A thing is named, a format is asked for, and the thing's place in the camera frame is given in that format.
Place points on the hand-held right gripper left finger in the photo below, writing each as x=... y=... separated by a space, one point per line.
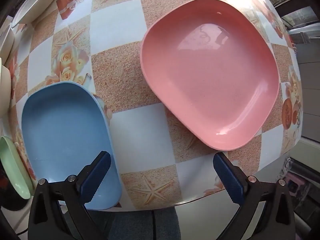
x=96 y=177

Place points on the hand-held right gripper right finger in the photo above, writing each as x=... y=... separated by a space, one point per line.
x=230 y=180

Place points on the blue plate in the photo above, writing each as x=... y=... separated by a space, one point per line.
x=65 y=130

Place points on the green plate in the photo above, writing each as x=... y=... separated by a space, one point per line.
x=13 y=165

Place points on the pink plate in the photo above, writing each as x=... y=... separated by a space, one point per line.
x=210 y=80

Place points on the cream plate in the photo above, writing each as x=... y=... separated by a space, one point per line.
x=4 y=87

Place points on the white bowl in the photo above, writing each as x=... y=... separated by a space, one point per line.
x=35 y=2

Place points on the person's blue trousers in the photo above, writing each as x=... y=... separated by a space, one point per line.
x=135 y=225

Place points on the printed checkered tablecloth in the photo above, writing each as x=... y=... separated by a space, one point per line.
x=140 y=130

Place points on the dark round object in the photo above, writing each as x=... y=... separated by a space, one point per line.
x=11 y=197

